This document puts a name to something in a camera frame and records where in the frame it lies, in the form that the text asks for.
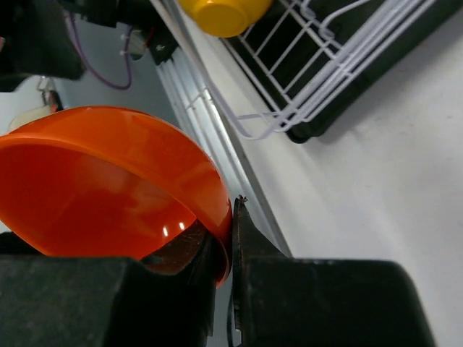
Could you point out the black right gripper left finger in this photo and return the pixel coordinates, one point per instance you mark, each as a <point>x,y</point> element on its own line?
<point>166,299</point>

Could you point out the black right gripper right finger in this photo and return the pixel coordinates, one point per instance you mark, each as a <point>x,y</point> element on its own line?
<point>278,300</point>

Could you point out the aluminium frame rail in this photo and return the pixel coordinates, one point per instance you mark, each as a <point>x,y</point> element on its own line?
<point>203,115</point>

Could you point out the yellow plastic bowl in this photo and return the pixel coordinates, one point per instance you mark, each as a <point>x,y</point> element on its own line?
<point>225,18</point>

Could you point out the black drip tray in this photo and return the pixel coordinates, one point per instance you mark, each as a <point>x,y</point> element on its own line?
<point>310,60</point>

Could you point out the orange plastic bowl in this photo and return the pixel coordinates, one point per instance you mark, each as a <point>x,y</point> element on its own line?
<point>102,181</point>

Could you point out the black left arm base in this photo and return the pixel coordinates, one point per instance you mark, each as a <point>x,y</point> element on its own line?
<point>156,42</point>

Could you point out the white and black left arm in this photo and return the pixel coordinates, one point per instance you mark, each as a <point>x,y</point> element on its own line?
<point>35,39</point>

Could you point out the white wire dish rack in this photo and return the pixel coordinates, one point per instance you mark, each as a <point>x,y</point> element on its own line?
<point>228,78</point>

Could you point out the round beige stool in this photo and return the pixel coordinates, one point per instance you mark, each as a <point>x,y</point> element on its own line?
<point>28,116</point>

